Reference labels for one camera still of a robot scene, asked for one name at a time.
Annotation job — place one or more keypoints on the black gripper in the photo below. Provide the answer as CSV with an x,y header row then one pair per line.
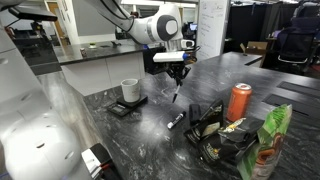
x,y
177,70

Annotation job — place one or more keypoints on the black marker with grey cap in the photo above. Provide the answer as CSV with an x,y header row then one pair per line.
x,y
176,93

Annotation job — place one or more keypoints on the black marker with white label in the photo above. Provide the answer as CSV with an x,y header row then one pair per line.
x,y
171,124

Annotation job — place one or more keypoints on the white mug cup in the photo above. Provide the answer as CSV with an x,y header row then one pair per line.
x,y
131,90

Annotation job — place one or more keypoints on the black rectangular case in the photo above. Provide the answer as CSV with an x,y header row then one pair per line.
x,y
194,114

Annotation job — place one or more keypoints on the orange drink can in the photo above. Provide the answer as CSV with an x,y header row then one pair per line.
x,y
239,100

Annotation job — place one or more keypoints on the white whiteboard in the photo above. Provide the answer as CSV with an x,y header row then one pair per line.
x,y
212,24

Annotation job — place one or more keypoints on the black kitchen scale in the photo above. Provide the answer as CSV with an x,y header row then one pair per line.
x,y
122,108

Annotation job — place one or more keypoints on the black snack bag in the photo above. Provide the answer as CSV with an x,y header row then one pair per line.
x,y
216,142

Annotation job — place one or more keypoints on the cardboard box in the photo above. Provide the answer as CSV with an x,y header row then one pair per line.
x,y
254,47

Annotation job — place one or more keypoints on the dark counter with white cabinet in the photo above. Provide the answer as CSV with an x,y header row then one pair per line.
x,y
104,67

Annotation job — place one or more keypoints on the small jar on counter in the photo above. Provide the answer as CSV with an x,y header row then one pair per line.
x,y
83,52

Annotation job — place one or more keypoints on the green snack bag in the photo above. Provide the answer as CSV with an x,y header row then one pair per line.
x,y
260,160

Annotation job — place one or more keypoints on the black office chair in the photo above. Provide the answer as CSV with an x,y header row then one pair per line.
x,y
296,44

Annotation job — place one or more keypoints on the black and white device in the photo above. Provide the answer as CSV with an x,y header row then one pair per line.
x,y
100,164

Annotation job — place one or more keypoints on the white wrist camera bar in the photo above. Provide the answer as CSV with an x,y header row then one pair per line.
x,y
177,56

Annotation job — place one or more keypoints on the black overhead camera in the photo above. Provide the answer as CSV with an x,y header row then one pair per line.
x,y
32,14

